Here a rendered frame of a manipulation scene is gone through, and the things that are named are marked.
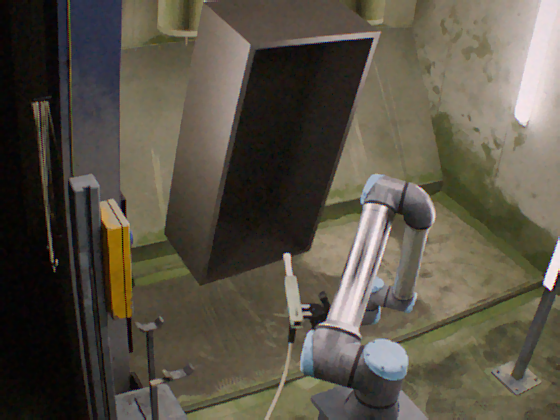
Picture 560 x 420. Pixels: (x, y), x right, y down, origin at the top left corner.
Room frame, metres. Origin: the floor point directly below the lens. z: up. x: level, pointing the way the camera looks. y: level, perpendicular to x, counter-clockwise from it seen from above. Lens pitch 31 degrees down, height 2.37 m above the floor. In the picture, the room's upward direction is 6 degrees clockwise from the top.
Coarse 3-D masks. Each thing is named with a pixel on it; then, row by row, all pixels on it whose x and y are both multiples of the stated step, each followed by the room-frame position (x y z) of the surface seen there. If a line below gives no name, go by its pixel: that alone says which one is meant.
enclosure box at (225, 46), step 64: (256, 0) 2.64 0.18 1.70; (320, 0) 2.79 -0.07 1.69; (192, 64) 2.57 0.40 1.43; (256, 64) 2.78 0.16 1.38; (320, 64) 2.89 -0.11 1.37; (192, 128) 2.54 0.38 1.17; (256, 128) 2.89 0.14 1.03; (320, 128) 2.85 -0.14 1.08; (192, 192) 2.52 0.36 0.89; (256, 192) 3.01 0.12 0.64; (320, 192) 2.81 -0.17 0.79; (192, 256) 2.50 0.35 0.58; (256, 256) 2.71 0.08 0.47
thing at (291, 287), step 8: (288, 256) 2.60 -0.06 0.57; (288, 264) 2.53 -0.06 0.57; (288, 272) 2.48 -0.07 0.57; (288, 280) 2.40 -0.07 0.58; (296, 280) 2.41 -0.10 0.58; (288, 288) 2.35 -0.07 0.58; (296, 288) 2.35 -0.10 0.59; (288, 296) 2.30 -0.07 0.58; (296, 296) 2.30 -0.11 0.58; (288, 304) 2.26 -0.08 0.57; (296, 304) 2.24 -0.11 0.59; (288, 312) 2.24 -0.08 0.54; (296, 312) 2.17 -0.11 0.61; (296, 320) 2.14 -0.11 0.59; (288, 328) 2.25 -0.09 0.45; (296, 328) 2.24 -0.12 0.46; (288, 336) 2.24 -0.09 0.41
